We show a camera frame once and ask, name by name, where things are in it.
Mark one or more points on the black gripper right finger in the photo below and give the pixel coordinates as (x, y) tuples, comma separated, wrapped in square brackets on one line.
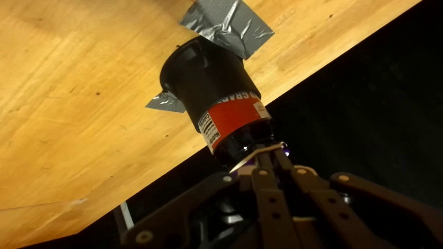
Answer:
[(332, 207)]

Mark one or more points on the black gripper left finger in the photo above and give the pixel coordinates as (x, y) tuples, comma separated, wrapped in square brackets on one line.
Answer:
[(267, 207)]

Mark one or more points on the pale rubber band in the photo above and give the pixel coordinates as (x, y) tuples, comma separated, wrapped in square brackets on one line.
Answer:
[(257, 152)]

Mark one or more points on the dark jar with red label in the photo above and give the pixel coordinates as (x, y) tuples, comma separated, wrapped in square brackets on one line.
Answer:
[(216, 91)]

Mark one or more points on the white metal leg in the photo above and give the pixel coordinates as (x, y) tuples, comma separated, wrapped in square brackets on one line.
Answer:
[(127, 216)]

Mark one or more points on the small grey duct tape piece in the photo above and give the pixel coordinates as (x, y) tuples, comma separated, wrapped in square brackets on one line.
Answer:
[(167, 102)]

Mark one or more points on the large grey duct tape piece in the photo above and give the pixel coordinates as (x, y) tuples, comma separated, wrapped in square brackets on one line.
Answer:
[(228, 25)]

